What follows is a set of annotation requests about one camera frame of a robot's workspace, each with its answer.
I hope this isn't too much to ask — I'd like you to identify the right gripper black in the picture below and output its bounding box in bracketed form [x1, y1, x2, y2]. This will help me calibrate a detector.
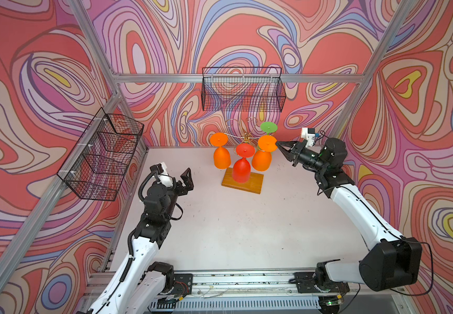
[275, 139, 327, 172]

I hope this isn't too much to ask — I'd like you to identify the orange wine glass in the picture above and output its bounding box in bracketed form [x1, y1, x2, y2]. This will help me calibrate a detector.
[210, 133, 231, 170]
[252, 135, 277, 171]

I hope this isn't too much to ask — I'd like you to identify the green wine glass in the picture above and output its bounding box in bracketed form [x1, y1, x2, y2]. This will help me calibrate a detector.
[260, 121, 278, 135]

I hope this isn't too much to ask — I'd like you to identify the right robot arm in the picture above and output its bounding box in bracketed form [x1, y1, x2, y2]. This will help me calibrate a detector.
[276, 138, 422, 292]

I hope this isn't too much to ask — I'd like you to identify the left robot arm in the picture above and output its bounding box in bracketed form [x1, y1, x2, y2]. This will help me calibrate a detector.
[87, 163, 194, 313]

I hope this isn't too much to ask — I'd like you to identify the wooden rack base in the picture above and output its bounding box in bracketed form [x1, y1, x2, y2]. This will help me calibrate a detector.
[221, 167, 264, 194]

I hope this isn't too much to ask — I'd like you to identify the red wine glass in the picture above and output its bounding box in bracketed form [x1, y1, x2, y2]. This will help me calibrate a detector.
[232, 143, 255, 183]

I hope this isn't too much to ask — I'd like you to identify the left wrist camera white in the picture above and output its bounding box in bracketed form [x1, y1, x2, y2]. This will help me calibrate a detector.
[150, 162, 174, 188]

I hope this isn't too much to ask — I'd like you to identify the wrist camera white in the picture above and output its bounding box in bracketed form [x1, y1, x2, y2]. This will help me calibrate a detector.
[300, 128, 318, 147]
[150, 162, 174, 188]

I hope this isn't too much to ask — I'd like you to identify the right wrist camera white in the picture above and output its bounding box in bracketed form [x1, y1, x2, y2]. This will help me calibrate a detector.
[300, 128, 318, 147]

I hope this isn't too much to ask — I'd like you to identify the gold wire glass rack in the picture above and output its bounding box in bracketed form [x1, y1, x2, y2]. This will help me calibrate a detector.
[224, 116, 276, 151]

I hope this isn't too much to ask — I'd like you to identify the black wire basket back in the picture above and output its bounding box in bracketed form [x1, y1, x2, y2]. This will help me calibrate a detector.
[201, 65, 286, 113]

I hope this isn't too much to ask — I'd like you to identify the black wire basket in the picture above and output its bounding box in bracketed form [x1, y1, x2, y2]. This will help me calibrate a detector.
[201, 65, 286, 113]
[56, 108, 144, 201]

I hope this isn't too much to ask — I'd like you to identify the black wire basket left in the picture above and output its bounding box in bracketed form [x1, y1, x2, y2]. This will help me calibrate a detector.
[56, 108, 144, 201]

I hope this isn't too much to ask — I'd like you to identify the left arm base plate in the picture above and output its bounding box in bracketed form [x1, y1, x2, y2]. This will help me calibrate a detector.
[157, 273, 194, 299]

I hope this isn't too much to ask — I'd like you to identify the aluminium mounting rail front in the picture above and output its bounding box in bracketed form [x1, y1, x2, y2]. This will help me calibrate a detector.
[148, 269, 411, 313]

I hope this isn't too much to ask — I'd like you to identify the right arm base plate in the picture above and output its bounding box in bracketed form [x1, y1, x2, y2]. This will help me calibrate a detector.
[289, 272, 350, 294]

